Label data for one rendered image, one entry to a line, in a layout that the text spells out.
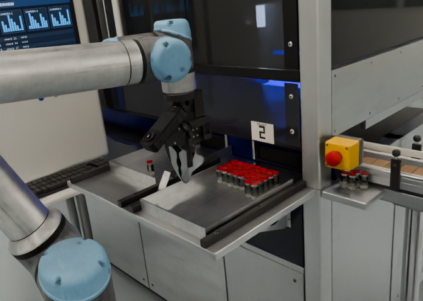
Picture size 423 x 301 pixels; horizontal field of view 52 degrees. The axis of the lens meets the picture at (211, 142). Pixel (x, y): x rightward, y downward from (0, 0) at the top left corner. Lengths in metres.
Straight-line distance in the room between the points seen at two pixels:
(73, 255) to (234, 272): 0.95
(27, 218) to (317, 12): 0.79
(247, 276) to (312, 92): 0.75
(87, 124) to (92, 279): 1.16
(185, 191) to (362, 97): 0.59
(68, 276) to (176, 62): 0.39
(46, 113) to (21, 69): 1.12
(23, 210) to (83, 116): 1.04
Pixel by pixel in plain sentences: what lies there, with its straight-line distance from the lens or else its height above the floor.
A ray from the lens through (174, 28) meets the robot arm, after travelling 0.91.
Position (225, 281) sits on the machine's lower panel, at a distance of 1.75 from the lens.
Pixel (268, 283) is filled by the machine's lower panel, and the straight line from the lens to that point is 1.58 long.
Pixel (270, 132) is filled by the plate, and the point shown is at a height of 1.02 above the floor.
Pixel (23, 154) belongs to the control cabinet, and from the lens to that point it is 1.79.
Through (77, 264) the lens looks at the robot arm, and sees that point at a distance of 0.80.
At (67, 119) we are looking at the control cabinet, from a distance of 1.83.
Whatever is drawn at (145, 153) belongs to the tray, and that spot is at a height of 0.89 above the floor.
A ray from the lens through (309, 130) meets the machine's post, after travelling 1.21.
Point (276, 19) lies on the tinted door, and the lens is 1.22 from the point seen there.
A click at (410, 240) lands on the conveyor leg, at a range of 1.37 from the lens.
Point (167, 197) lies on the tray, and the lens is 1.27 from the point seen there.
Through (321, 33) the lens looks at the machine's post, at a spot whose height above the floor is 1.30.
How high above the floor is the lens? 1.42
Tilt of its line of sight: 19 degrees down
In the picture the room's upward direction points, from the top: 5 degrees counter-clockwise
